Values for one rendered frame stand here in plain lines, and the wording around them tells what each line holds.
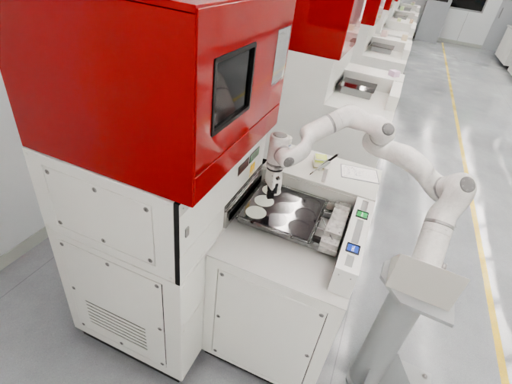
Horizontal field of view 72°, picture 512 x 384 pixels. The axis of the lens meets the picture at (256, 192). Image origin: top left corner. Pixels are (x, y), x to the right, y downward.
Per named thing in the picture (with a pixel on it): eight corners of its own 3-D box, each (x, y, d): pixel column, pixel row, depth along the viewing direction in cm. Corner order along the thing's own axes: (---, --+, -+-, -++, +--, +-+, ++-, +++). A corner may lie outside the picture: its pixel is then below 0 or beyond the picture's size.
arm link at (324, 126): (345, 143, 152) (283, 174, 149) (327, 127, 164) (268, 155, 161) (343, 126, 146) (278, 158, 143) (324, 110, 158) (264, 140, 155)
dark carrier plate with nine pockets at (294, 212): (238, 216, 167) (238, 215, 166) (264, 181, 193) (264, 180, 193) (307, 241, 158) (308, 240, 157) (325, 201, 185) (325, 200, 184)
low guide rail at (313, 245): (237, 222, 175) (238, 216, 173) (238, 219, 176) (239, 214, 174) (335, 257, 162) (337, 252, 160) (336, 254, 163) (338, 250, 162)
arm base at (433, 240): (443, 276, 156) (456, 237, 158) (454, 275, 138) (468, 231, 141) (398, 259, 162) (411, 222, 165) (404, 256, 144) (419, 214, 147)
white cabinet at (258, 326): (200, 357, 201) (205, 255, 154) (263, 251, 276) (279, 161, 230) (308, 410, 184) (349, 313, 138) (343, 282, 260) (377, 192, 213)
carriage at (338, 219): (317, 251, 159) (318, 246, 158) (334, 208, 188) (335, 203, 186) (334, 257, 157) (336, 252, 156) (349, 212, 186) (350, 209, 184)
